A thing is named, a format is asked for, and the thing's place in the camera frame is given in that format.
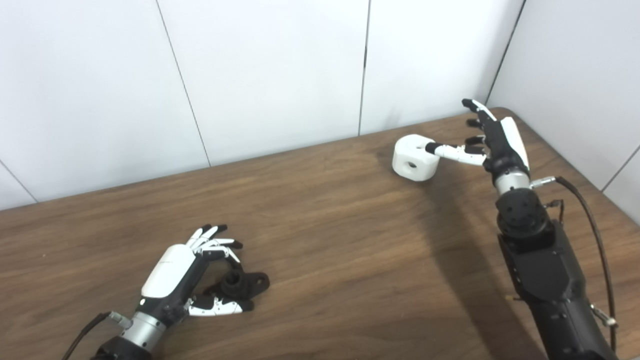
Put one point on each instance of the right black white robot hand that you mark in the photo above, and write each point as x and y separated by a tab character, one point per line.
502	150

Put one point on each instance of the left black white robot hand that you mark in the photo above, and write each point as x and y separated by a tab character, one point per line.
167	270

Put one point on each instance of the round white plastic piece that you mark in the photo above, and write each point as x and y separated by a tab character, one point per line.
407	150

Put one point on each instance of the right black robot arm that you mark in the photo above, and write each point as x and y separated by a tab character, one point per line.
545	270

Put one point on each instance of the black flanged holder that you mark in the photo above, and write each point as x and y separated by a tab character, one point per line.
240	285

